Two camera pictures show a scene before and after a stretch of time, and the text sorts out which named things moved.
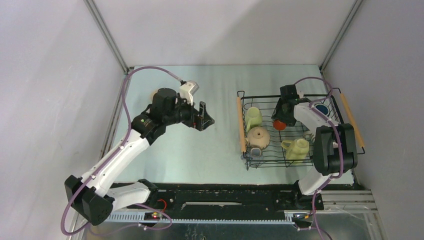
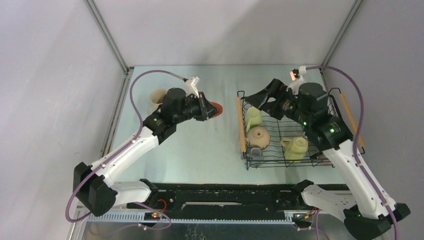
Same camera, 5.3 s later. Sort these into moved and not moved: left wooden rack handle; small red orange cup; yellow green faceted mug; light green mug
Moved: small red orange cup
Not moved: light green mug; yellow green faceted mug; left wooden rack handle
